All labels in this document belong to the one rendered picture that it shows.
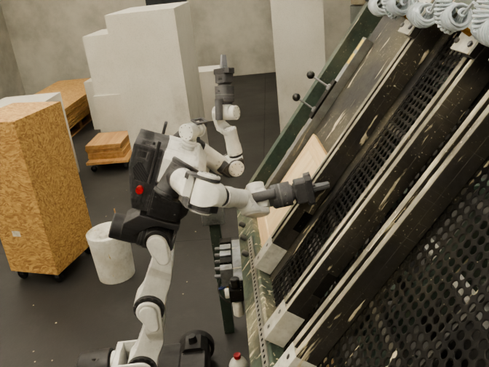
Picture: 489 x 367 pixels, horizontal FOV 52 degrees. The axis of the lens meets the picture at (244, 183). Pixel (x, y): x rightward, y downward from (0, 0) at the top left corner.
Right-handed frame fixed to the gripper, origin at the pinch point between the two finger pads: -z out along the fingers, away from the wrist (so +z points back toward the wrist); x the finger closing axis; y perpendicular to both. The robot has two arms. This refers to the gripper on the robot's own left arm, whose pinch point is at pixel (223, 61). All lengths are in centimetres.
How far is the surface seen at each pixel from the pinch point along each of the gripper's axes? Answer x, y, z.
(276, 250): 49, 10, 76
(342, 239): 96, 24, 61
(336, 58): 18, -54, -2
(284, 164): 12, -25, 48
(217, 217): -28, -11, 78
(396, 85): 84, -15, 16
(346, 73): 36, -41, 7
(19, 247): -191, 58, 114
